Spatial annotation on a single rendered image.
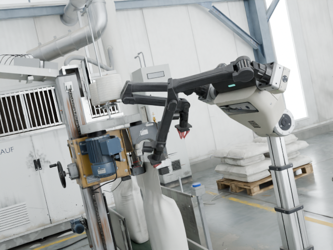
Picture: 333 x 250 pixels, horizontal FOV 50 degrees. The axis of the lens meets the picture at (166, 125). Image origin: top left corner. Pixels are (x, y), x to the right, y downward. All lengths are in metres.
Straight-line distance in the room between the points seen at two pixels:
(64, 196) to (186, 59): 3.73
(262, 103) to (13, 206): 3.85
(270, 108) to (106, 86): 0.96
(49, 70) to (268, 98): 3.34
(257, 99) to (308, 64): 7.42
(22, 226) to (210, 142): 4.00
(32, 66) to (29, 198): 1.72
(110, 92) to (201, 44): 5.48
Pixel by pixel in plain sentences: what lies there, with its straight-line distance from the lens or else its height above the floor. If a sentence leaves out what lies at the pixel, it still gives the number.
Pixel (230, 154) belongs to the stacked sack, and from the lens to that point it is 5.15.
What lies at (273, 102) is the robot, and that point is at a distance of 1.94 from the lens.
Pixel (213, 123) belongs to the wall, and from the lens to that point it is 7.42.
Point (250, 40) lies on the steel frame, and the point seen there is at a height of 2.42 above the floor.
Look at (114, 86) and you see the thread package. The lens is 2.18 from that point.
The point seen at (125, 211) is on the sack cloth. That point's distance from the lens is 2.99.
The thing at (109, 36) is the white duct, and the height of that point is 2.65.
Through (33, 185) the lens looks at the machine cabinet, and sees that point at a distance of 5.05.
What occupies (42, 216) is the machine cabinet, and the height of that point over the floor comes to 0.34.
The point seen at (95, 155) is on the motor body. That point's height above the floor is 1.23.
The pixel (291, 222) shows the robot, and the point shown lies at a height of 0.62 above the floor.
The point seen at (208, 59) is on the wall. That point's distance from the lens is 7.54.
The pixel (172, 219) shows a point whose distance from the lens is 2.31.
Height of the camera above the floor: 1.43
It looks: 3 degrees down
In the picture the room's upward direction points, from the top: 12 degrees counter-clockwise
